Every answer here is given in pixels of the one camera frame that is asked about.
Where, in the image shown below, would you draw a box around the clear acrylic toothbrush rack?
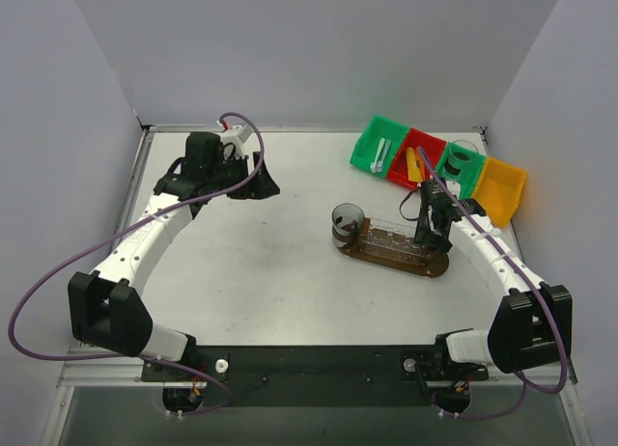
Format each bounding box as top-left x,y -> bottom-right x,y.
357,217 -> 442,267

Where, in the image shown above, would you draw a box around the grey glass cup with holder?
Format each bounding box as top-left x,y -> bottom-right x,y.
331,203 -> 365,248

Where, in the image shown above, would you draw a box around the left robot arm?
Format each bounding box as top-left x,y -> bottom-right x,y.
68,125 -> 280,380

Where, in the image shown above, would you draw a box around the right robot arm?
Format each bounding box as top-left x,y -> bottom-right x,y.
414,180 -> 573,374

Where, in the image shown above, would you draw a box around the brown oval wooden tray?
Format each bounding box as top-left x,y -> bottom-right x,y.
331,220 -> 450,278

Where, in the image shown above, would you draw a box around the yellow toothpaste tube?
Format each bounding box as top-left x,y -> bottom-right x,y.
406,147 -> 425,182

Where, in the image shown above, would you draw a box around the orange toothpaste tube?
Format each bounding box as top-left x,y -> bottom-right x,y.
415,147 -> 426,172

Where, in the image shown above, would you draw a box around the light blue toothbrush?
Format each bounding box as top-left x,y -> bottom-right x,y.
376,139 -> 391,173

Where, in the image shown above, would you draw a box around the green bin with cups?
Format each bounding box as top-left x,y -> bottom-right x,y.
435,139 -> 486,199

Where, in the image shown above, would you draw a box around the clear glass cup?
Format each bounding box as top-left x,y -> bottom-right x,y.
442,139 -> 481,181

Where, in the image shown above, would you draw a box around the yellow bin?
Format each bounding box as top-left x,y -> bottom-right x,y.
472,156 -> 527,228

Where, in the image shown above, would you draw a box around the red bin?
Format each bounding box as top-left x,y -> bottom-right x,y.
386,128 -> 447,190

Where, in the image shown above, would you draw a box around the green bin with toothbrushes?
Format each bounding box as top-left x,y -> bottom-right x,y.
350,115 -> 410,179

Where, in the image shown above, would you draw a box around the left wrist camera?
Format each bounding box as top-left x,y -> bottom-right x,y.
221,125 -> 253,153

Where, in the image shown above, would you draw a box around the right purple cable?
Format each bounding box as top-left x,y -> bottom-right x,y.
415,146 -> 572,421

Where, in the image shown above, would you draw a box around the purple cable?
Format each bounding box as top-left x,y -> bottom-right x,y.
415,146 -> 572,421
8,111 -> 267,416

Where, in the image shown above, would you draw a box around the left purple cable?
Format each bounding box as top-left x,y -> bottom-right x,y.
8,111 -> 267,416

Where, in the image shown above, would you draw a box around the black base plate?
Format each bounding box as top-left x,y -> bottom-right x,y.
141,345 -> 489,407

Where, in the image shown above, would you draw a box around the aluminium frame rail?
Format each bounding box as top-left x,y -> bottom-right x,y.
57,342 -> 578,389

